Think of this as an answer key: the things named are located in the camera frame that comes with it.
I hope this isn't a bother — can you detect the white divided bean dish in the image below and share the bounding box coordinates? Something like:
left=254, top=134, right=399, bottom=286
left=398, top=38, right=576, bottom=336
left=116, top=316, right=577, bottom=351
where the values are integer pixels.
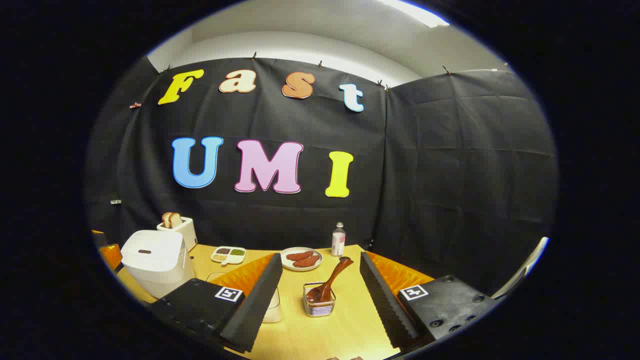
left=210, top=246, right=247, bottom=266

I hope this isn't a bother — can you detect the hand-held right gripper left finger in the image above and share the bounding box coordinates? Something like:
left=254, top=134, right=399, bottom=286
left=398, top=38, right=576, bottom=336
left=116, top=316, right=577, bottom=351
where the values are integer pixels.
left=150, top=252, right=284, bottom=354

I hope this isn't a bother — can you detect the white rice cooker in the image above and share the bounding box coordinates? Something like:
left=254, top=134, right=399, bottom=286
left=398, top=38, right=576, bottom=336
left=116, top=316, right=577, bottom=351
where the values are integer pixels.
left=120, top=230, right=197, bottom=300

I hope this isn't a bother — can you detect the metal wire chopstick holder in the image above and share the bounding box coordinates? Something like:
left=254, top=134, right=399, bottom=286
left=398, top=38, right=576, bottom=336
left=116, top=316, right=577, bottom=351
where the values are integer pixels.
left=302, top=282, right=337, bottom=318

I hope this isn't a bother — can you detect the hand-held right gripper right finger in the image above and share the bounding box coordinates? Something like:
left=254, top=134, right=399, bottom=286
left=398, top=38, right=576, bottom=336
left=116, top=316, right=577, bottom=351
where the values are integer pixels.
left=359, top=251, right=501, bottom=351

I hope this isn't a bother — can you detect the clear plastic container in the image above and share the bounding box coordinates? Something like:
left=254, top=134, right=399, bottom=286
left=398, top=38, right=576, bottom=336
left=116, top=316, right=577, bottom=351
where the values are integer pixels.
left=205, top=271, right=284, bottom=324

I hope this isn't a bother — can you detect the white toaster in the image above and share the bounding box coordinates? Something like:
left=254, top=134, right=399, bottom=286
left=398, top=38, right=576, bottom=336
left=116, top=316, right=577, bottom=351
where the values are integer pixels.
left=156, top=216, right=198, bottom=252

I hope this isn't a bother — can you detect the brown wooden spoon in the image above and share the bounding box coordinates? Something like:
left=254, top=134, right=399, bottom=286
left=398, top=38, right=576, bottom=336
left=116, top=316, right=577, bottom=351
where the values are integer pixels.
left=306, top=256, right=354, bottom=304

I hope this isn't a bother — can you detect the white round plate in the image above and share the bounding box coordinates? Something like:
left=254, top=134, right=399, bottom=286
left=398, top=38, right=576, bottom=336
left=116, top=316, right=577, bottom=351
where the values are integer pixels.
left=280, top=247, right=324, bottom=272

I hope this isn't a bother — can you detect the black backdrop cloth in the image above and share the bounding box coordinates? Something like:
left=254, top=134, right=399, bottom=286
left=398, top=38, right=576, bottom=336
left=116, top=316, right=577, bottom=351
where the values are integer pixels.
left=85, top=56, right=558, bottom=296

